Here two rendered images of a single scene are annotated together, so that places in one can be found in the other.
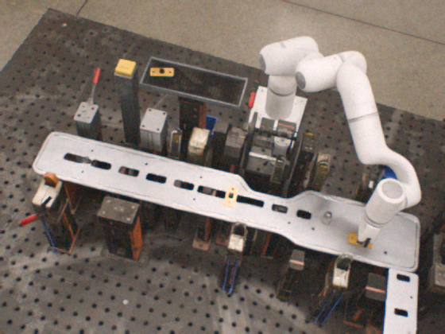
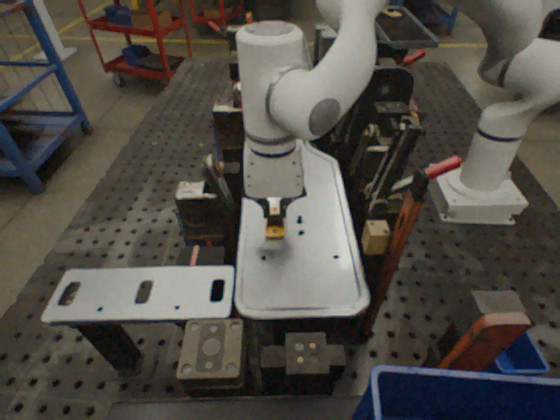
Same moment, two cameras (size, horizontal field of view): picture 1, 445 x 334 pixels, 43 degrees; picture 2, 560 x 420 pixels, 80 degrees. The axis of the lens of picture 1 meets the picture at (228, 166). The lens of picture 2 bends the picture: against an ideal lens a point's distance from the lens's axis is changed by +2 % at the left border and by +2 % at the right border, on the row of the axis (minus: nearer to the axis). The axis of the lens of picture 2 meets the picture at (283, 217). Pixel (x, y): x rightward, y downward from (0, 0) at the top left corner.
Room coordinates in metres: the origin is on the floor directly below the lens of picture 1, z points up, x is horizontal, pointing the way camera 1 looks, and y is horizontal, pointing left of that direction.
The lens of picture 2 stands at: (0.84, -0.93, 1.47)
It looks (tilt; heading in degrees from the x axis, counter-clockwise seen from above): 45 degrees down; 82
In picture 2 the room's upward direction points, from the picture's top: straight up
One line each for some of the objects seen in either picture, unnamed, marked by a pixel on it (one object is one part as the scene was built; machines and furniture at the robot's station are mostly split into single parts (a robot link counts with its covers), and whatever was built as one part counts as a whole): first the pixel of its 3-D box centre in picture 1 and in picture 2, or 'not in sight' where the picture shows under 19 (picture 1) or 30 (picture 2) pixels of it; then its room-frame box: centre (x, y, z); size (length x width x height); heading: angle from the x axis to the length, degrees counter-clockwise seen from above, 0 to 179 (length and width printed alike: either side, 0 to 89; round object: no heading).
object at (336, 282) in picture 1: (328, 293); (209, 243); (0.74, -0.40, 0.87); 0.12 x 0.09 x 0.35; 173
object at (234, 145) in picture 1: (232, 166); not in sight; (1.19, -0.01, 0.89); 0.13 x 0.11 x 0.38; 173
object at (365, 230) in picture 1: (372, 223); (273, 166); (0.89, -0.48, 1.14); 0.10 x 0.07 x 0.11; 173
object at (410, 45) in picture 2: (194, 83); (396, 25); (1.35, 0.17, 1.16); 0.37 x 0.14 x 0.02; 83
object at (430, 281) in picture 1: (426, 295); (228, 393); (0.77, -0.74, 0.88); 0.08 x 0.08 x 0.36; 83
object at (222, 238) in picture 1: (228, 213); not in sight; (1.01, -0.02, 0.84); 0.13 x 0.05 x 0.29; 173
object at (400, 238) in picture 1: (224, 197); (288, 107); (0.99, 0.00, 1.00); 1.38 x 0.22 x 0.02; 83
